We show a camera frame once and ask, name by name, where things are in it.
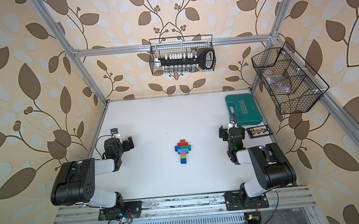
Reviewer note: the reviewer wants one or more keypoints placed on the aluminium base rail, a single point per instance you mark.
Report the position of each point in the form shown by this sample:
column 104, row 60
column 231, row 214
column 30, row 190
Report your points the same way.
column 190, row 205

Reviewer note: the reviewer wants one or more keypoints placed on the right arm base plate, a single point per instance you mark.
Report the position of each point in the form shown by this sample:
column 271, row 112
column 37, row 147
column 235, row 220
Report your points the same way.
column 235, row 201

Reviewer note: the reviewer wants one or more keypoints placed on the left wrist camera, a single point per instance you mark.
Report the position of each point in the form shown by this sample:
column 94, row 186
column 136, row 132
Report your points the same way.
column 115, row 133

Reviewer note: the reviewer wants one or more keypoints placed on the small electronics board right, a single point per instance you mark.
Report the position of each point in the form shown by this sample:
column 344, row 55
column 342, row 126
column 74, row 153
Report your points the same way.
column 252, row 218

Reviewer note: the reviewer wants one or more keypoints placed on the black wire basket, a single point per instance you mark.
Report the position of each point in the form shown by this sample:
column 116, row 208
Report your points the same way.
column 180, row 44
column 292, row 83

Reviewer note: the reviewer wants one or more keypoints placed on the aluminium frame post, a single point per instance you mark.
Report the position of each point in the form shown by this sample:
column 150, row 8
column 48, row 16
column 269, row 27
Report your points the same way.
column 280, row 17

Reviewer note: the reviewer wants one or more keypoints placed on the black wire basket right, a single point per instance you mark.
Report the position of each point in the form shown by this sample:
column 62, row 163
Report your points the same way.
column 292, row 83

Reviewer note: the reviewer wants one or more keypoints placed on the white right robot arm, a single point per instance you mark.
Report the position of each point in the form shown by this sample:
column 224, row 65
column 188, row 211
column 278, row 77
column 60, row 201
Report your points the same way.
column 271, row 167

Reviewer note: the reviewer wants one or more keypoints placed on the plastic bag in basket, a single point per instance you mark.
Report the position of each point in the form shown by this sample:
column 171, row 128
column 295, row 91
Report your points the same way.
column 278, row 84

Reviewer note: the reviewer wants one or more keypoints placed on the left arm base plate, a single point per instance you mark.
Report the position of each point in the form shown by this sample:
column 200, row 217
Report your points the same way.
column 135, row 208

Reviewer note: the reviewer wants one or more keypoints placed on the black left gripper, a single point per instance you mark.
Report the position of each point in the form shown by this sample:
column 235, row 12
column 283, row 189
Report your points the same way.
column 128, row 146

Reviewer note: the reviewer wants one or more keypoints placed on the light blue lego brick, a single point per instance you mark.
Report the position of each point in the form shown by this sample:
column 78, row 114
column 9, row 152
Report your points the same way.
column 182, row 151

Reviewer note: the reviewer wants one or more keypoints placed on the black socket set holder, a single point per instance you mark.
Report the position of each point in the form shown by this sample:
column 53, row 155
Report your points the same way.
column 195, row 61

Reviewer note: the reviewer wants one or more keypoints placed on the green plastic tool case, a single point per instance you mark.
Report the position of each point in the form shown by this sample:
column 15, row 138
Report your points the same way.
column 243, row 107

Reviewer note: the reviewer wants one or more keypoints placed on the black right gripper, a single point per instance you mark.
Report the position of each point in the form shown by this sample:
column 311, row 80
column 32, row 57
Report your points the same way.
column 224, row 133

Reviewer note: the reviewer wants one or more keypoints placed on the red lego brick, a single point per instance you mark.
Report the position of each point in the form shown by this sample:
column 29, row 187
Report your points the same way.
column 180, row 144

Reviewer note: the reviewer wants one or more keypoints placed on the black wire basket centre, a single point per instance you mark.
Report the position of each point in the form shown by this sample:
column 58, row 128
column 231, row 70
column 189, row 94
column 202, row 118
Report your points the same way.
column 180, row 44

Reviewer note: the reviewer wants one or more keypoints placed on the dark green lego brick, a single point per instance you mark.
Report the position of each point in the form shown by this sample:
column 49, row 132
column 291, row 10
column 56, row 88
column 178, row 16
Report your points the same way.
column 187, row 148

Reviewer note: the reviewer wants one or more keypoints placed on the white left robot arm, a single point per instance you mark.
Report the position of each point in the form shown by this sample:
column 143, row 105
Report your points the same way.
column 75, row 182

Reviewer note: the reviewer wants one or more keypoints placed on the black charging board with connectors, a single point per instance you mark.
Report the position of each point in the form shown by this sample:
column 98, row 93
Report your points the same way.
column 259, row 131

